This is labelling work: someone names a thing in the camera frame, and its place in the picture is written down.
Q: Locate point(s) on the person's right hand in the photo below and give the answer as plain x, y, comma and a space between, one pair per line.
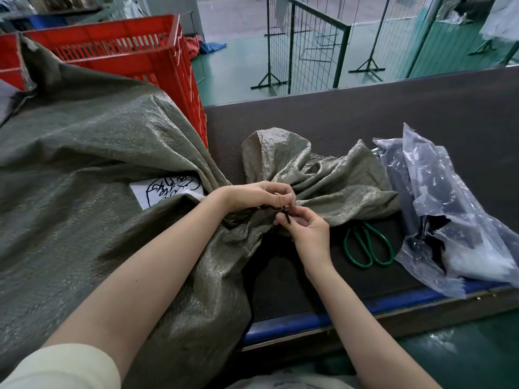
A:
312, 239

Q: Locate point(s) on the large grey-green woven sack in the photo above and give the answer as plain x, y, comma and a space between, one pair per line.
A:
81, 157

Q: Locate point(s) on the blue chair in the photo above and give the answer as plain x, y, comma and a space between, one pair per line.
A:
46, 22

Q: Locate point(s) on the red plastic crate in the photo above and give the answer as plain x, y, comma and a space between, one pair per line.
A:
121, 27

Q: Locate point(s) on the person's cream shirt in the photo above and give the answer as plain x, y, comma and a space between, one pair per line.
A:
52, 368

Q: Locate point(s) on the red cloth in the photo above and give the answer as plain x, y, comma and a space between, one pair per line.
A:
194, 46

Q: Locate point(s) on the black cable tie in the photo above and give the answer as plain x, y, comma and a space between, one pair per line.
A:
286, 216

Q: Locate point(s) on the clear plastic bag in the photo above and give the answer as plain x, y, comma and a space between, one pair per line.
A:
430, 178

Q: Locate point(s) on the person's right forearm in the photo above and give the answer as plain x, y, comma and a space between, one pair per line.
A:
357, 332

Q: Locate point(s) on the crumpled white sheet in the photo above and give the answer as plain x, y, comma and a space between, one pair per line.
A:
454, 18

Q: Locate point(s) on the person's left forearm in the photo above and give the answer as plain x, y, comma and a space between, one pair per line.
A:
142, 279

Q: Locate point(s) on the person's left hand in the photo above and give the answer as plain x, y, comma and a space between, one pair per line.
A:
255, 194

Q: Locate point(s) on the white plastic bag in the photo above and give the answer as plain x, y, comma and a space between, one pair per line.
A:
131, 8

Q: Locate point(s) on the blue cloth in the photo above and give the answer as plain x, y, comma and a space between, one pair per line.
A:
213, 47

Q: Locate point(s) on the grey hanging cloth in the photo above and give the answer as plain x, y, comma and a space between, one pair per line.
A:
281, 8

